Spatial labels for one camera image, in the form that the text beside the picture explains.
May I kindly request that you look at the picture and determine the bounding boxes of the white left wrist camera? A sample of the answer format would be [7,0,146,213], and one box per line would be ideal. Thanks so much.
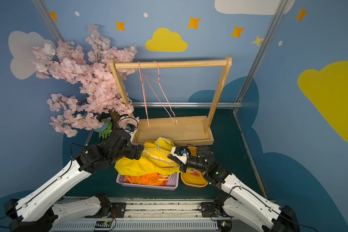
[124,123,137,133]

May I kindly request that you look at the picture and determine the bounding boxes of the pink plastic basket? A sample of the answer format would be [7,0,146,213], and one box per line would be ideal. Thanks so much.
[116,173,179,190]

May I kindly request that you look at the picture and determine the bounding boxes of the light orange shorts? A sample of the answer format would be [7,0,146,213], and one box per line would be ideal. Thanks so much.
[124,173,171,186]

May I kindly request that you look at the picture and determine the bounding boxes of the yellow shorts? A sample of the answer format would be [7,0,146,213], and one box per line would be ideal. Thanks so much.
[115,142,180,176]

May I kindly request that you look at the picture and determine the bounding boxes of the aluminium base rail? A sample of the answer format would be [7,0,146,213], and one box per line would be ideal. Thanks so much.
[53,197,285,232]

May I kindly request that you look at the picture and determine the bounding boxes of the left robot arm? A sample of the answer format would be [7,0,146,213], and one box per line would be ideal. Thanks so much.
[4,130,144,232]

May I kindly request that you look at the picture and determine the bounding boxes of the yellow plastic tray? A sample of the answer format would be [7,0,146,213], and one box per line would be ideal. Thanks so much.
[180,146,211,188]

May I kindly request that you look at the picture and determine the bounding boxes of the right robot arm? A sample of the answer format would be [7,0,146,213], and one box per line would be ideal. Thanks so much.
[168,146,301,232]

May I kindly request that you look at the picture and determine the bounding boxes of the red clothespin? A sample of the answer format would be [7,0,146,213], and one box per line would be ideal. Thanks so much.
[190,171,200,177]

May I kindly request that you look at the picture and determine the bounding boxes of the wooden clothes rack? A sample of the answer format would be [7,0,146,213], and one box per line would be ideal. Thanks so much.
[109,55,233,147]

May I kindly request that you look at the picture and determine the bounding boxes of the green plant decoration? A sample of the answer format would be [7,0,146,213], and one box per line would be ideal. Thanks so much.
[94,117,113,139]

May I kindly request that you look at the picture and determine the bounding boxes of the pink cherry blossom tree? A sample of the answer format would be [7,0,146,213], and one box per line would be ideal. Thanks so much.
[32,25,138,138]

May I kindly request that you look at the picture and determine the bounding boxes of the light blue wire hanger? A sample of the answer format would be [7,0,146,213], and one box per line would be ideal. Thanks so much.
[149,137,179,167]

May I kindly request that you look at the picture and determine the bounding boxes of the pink wire hanger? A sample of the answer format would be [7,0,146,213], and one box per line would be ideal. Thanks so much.
[143,61,178,125]
[138,62,150,127]

